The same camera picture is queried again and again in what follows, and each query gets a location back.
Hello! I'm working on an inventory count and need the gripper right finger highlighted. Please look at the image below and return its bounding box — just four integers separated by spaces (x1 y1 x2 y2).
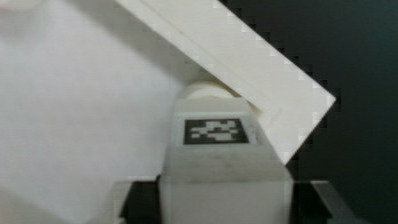
290 181 356 224

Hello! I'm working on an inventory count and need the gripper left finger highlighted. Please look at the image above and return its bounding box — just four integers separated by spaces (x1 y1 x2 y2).
112 177 164 224

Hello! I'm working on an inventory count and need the white table leg with tag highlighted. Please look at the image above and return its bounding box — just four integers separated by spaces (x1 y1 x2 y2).
158 82 293 224

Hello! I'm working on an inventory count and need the white square table top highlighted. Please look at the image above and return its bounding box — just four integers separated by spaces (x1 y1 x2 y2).
0 0 336 224

